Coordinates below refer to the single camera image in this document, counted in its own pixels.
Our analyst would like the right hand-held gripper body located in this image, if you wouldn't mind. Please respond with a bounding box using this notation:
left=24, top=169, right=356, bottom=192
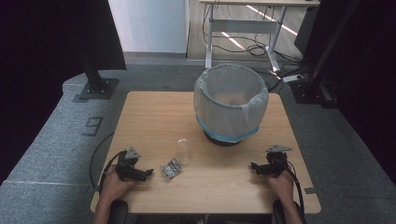
left=257, top=144, right=293, bottom=179

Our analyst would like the trash bin with white bag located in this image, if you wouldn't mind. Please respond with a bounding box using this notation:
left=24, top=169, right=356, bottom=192
left=192, top=63, right=270, bottom=147

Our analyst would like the black cable on floor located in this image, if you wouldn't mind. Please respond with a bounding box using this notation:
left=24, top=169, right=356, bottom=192
left=89, top=132, right=116, bottom=189

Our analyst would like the clear plastic cup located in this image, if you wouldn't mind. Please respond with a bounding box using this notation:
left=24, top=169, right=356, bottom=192
left=176, top=138, right=191, bottom=165

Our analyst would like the black curtain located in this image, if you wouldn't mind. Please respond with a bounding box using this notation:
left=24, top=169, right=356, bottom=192
left=314, top=0, right=396, bottom=176
left=0, top=0, right=127, bottom=185

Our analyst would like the black computer case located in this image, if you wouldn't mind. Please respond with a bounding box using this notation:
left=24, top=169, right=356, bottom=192
left=293, top=5, right=320, bottom=56

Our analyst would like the person's left hand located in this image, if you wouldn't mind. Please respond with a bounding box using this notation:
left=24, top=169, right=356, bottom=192
left=102, top=169, right=138, bottom=203

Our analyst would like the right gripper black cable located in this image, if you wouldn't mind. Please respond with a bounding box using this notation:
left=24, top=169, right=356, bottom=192
left=284, top=160, right=305, bottom=216

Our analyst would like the silver foil wrapper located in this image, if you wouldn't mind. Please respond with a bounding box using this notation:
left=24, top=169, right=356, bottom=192
left=159, top=157, right=184, bottom=180

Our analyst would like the person's right hand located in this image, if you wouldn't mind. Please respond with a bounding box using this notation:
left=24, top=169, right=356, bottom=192
left=266, top=169, right=295, bottom=203

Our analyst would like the white metal table frame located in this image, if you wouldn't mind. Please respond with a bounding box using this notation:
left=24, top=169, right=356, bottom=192
left=199, top=0, right=321, bottom=75

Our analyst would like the tangle of black floor cables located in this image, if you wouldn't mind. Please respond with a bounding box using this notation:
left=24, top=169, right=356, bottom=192
left=201, top=4, right=312, bottom=93

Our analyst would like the white power strip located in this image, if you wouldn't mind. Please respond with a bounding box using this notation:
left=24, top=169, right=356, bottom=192
left=282, top=74, right=304, bottom=84

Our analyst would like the black metal stand with base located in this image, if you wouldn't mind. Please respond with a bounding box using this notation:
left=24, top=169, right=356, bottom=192
left=78, top=46, right=120, bottom=101
left=289, top=0, right=362, bottom=109

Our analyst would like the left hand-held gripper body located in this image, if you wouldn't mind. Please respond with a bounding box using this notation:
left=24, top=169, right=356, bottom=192
left=114, top=147, right=148, bottom=183

